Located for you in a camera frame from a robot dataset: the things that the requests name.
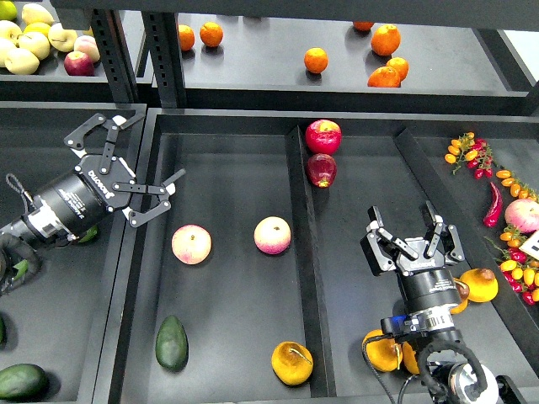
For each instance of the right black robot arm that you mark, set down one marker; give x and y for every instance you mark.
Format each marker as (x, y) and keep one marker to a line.
(448, 368)

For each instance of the pale apple front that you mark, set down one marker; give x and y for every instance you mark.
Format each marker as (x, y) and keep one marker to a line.
(21, 62)

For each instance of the pale apple with stem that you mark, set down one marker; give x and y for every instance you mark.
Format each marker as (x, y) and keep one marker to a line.
(62, 39)

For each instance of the upper cherry tomato bunch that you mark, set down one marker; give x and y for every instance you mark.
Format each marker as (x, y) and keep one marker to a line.
(472, 152)

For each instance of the white label card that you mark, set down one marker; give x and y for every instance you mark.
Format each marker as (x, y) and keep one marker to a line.
(531, 245)

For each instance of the black shelf post right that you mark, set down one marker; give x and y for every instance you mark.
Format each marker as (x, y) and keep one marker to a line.
(164, 45)

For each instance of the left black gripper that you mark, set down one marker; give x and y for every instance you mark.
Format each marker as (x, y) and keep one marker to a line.
(110, 176)

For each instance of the pink apple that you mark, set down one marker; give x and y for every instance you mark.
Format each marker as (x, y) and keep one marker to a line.
(272, 235)
(191, 244)

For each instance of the pale apple middle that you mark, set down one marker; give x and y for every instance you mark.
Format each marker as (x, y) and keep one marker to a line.
(36, 43)

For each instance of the light green avocado left edge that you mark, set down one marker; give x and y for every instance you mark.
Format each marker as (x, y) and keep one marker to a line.
(20, 269)

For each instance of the pink peach right edge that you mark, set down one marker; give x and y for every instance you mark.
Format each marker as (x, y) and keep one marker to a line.
(522, 214)

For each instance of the yellow lemon on shelf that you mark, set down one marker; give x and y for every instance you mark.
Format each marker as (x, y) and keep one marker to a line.
(38, 27)

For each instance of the pale apple left top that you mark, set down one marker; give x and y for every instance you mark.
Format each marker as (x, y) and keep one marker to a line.
(10, 31)

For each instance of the black shelf post left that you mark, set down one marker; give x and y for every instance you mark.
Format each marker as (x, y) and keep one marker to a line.
(114, 55)

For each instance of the black middle divided tray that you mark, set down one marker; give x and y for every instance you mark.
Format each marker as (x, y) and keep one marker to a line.
(240, 303)

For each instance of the pink apple left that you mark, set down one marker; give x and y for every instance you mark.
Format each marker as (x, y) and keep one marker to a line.
(191, 244)

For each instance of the black shelf post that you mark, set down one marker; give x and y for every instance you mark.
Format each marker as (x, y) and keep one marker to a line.
(164, 45)
(114, 55)

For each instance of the dark green avocado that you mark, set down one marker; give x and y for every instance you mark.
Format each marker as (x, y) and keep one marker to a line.
(171, 345)

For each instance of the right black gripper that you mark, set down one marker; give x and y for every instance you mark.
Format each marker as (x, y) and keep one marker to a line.
(385, 252)

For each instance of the pink apple centre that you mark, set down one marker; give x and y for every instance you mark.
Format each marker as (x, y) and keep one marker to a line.
(272, 235)

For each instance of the red chili pepper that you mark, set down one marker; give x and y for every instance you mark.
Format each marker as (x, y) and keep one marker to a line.
(495, 209)

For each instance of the pale yellow pear top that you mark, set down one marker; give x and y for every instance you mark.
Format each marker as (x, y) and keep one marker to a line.
(36, 13)

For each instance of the bright red apple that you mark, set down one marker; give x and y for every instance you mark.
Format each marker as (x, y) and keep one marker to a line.
(323, 136)

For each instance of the orange cherry tomato sprig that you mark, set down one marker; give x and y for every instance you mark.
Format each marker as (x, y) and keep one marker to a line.
(518, 188)

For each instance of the yellow pear bottom left of group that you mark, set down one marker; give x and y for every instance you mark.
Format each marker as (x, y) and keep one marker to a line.
(385, 355)

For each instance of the dark red apple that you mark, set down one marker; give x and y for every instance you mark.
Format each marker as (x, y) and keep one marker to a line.
(321, 170)

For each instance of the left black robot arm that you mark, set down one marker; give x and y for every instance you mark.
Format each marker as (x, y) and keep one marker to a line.
(67, 208)

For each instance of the cherry tomato bunch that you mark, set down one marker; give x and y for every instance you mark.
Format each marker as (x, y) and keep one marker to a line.
(519, 268)
(472, 152)

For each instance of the orange far left shelf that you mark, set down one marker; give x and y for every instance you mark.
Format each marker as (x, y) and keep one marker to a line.
(186, 37)

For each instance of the pink peach on shelf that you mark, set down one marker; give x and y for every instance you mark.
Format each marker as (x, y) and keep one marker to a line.
(87, 45)

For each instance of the green avocado upper left tray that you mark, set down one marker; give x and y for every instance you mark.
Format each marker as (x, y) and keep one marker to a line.
(89, 235)

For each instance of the yellow pear under gripper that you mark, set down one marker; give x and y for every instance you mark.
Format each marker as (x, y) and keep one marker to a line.
(464, 292)

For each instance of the lower cherry tomato bunch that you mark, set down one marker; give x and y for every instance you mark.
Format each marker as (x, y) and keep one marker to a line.
(519, 268)

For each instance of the pale apple left edge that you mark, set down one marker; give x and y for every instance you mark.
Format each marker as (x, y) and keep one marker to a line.
(6, 46)

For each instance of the yellow pear bottom right of group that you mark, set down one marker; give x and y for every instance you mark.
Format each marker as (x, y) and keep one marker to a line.
(409, 359)

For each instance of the red apple on shelf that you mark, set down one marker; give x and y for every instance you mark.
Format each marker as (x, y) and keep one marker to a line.
(77, 63)

